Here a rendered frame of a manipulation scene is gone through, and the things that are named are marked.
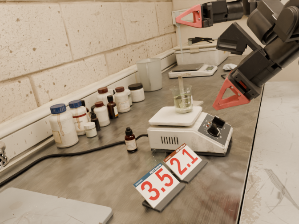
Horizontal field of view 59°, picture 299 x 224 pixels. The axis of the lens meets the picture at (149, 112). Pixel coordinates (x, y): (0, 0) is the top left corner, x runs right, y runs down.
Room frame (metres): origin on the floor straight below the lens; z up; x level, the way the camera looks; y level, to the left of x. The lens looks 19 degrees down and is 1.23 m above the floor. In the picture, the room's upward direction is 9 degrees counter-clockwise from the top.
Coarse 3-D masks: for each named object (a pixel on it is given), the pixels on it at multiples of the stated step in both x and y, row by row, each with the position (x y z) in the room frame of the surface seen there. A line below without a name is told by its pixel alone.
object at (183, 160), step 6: (180, 150) 0.55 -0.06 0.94; (186, 150) 0.56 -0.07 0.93; (174, 156) 0.53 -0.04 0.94; (180, 156) 0.54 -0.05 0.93; (186, 156) 0.54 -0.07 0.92; (192, 156) 0.55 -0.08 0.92; (168, 162) 0.51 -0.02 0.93; (174, 162) 0.52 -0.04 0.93; (180, 162) 0.52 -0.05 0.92; (186, 162) 0.53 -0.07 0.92; (192, 162) 0.53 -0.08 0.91; (174, 168) 0.50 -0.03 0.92; (180, 168) 0.51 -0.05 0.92; (186, 168) 0.51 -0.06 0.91; (180, 174) 0.49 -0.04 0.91
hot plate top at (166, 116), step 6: (162, 108) 0.73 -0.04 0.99; (168, 108) 0.72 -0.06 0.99; (198, 108) 0.68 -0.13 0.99; (156, 114) 0.69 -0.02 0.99; (162, 114) 0.68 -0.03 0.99; (168, 114) 0.67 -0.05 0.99; (174, 114) 0.66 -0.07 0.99; (192, 114) 0.64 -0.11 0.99; (198, 114) 0.65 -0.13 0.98; (150, 120) 0.65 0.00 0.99; (156, 120) 0.64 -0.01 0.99; (162, 120) 0.63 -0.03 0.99; (168, 120) 0.63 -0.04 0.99; (174, 120) 0.62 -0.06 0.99; (180, 120) 0.61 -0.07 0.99; (186, 120) 0.61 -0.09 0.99; (192, 120) 0.60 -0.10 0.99
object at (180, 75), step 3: (177, 75) 0.98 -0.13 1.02; (180, 75) 0.97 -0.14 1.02; (183, 75) 0.96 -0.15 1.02; (186, 75) 0.96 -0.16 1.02; (180, 78) 0.99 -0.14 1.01; (180, 81) 0.99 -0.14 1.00; (180, 84) 0.99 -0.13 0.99; (195, 102) 0.98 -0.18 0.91; (198, 102) 0.97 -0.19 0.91; (201, 102) 0.97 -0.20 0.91; (195, 105) 0.94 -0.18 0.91; (198, 105) 0.95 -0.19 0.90
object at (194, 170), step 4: (200, 160) 0.55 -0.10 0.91; (168, 164) 0.51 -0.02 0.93; (196, 164) 0.53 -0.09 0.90; (200, 164) 0.53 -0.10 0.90; (204, 164) 0.53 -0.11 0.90; (172, 168) 0.50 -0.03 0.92; (192, 168) 0.52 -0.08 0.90; (196, 168) 0.52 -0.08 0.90; (200, 168) 0.52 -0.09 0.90; (172, 172) 0.51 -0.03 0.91; (176, 172) 0.50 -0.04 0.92; (188, 172) 0.51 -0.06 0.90; (192, 172) 0.50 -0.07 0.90; (196, 172) 0.50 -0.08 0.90; (176, 176) 0.50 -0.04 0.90; (180, 176) 0.49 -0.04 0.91; (184, 176) 0.49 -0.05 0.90; (188, 176) 0.49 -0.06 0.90; (192, 176) 0.49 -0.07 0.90; (180, 180) 0.49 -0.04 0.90; (184, 180) 0.48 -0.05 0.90; (188, 180) 0.48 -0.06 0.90
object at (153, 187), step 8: (160, 168) 0.49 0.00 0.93; (152, 176) 0.47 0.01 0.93; (160, 176) 0.47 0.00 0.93; (168, 176) 0.48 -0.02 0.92; (144, 184) 0.45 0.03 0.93; (152, 184) 0.45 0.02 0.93; (160, 184) 0.46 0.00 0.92; (168, 184) 0.46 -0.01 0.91; (144, 192) 0.43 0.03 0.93; (152, 192) 0.44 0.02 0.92; (160, 192) 0.44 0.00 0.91; (152, 200) 0.42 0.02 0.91
